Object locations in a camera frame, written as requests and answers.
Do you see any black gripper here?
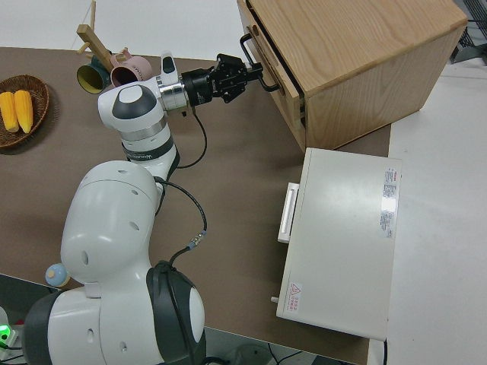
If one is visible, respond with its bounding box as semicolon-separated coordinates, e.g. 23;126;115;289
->
180;52;265;108

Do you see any wooden drawer with black handle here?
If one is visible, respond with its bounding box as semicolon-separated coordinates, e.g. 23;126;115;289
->
238;0;307;115

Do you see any light wooden drawer cabinet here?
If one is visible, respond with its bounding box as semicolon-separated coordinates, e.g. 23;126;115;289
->
236;0;469;152

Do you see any brown table mat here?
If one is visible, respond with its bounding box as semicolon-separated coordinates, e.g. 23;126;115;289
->
0;46;393;365

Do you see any pink mug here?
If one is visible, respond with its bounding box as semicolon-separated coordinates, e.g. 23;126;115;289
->
110;56;153;87

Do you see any wooden mug tree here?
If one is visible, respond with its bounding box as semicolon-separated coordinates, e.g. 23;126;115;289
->
75;0;130;75

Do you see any dark blue mug yellow inside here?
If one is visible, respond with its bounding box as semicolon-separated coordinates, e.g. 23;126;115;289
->
76;55;112;95

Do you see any white toaster oven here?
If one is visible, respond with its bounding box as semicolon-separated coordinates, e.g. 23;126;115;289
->
275;147;403;341

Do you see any brown wicker basket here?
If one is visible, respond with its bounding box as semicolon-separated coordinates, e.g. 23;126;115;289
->
0;75;50;149

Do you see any yellow corn cob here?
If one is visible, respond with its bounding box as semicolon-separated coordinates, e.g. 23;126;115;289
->
0;91;19;133
14;89;34;134

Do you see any blue dome bell wooden base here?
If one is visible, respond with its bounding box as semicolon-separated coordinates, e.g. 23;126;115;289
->
44;263;72;288

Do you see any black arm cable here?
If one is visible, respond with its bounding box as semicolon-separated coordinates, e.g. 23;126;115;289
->
154;109;209;267

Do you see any black mesh frame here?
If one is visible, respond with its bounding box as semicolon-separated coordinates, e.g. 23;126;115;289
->
452;0;487;65

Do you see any black floor cable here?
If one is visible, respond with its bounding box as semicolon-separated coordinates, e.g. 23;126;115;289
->
205;341;305;365

